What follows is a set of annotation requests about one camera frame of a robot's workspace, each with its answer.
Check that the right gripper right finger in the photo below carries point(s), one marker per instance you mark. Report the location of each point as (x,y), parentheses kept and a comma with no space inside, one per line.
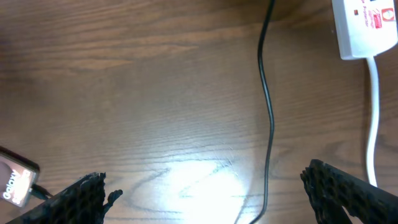
(335,196)

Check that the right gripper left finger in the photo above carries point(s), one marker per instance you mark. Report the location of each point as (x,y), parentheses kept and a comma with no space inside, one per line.
(84,201)

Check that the bronze Galaxy smartphone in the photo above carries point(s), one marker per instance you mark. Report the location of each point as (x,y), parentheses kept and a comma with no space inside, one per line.
(18,174)

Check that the white power strip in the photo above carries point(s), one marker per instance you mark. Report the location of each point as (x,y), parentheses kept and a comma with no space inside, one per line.
(364,28)

